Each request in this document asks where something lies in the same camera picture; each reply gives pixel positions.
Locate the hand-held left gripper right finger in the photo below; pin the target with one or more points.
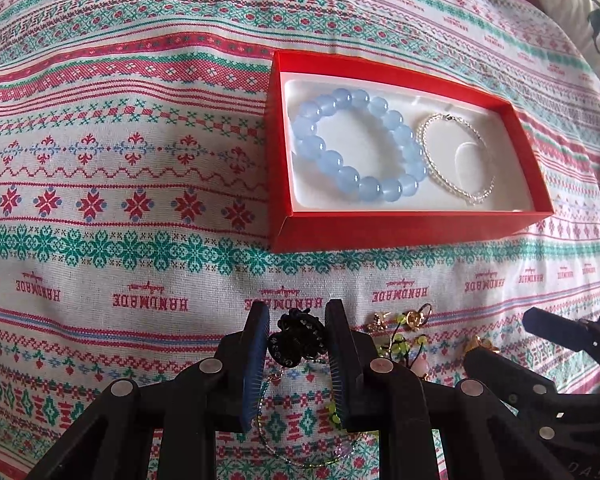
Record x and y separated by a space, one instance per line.
337 360

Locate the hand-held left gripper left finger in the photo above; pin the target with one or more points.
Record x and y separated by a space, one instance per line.
256 360

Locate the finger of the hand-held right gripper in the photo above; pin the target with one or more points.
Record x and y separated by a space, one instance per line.
505 375
555 325

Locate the gold hair clip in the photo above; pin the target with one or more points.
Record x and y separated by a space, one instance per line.
480 344

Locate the black claw hair clip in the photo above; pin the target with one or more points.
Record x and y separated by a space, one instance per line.
295 340

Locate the red jewelry box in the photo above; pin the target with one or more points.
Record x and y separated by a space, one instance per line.
380 232

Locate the patterned woven tablecloth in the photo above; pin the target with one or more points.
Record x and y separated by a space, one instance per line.
130 160

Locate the white deer print pillow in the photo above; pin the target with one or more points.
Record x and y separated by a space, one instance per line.
595 20

